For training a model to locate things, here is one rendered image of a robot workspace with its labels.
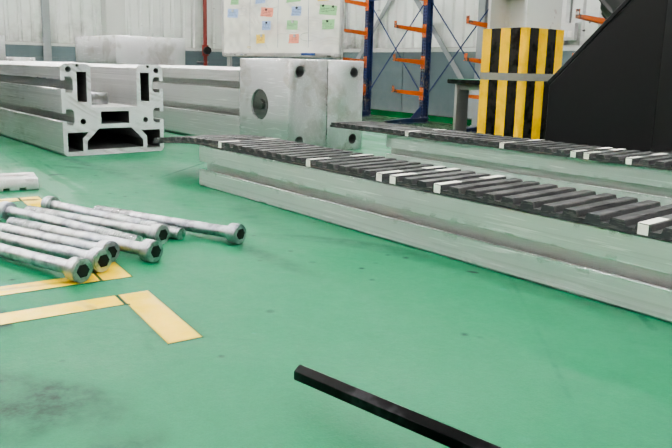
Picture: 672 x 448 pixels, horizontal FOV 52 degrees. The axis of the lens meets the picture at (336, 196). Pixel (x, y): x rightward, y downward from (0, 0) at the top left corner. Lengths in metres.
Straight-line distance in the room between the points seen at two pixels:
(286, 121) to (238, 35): 6.42
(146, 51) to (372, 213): 0.74
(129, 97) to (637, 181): 0.48
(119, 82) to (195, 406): 0.58
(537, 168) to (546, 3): 3.50
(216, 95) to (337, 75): 0.15
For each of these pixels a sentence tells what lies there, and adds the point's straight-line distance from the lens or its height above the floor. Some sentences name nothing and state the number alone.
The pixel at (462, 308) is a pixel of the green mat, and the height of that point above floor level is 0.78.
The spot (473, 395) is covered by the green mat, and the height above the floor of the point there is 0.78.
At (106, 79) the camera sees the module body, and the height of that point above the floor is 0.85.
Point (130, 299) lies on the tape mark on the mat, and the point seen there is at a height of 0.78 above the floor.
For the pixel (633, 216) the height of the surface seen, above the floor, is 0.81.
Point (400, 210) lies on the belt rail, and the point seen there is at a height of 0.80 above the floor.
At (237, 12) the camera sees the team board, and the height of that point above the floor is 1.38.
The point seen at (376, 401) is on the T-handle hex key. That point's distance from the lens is 0.17.
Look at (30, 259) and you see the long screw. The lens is 0.32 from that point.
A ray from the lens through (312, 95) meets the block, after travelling 0.71.
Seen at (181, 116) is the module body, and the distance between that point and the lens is 0.88.
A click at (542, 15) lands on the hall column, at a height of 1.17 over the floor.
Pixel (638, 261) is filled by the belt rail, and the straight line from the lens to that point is 0.28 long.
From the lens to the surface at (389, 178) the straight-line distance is 0.35.
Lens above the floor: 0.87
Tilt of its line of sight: 11 degrees down
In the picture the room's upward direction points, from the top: 1 degrees clockwise
